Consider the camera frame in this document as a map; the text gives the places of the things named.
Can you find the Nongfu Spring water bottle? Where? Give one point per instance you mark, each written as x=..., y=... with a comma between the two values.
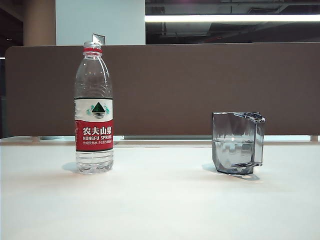
x=95, y=135

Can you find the brown desk divider panel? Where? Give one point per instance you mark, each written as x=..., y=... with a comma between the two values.
x=175, y=87

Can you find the small metal bracket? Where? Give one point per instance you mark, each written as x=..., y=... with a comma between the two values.
x=100, y=38

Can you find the tan round column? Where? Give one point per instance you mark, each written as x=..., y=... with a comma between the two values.
x=40, y=22

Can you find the grey transparent plastic cup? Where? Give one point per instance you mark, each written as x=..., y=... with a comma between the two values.
x=232, y=145

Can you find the white divider support clamp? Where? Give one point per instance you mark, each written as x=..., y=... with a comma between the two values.
x=36, y=139
x=314, y=138

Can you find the white ceiling light strip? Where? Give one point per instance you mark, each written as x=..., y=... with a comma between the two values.
x=225, y=18

